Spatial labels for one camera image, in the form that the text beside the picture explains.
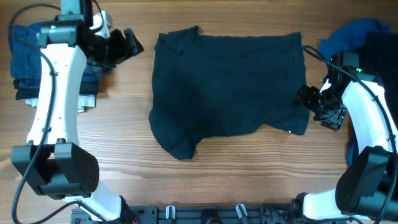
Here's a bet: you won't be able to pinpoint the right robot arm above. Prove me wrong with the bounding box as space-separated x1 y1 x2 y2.
295 78 397 222

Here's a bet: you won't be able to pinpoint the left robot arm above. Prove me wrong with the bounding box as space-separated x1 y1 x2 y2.
11 8 141 223

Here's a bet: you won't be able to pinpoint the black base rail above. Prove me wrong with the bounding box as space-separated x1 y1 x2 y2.
71 203 304 224

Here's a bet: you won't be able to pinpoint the folded white garment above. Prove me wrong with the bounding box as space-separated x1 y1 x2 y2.
25 95 96 113

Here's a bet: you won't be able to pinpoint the bright blue t-shirt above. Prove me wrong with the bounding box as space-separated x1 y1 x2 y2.
318 17 392 166

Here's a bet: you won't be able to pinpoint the dark green t-shirt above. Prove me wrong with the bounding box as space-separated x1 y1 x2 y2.
149 26 310 160

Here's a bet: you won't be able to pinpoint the folded black garment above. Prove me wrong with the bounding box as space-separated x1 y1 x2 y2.
13 79 99 100

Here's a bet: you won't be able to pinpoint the folded blue shorts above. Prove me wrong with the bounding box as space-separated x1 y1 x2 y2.
7 21 100 90

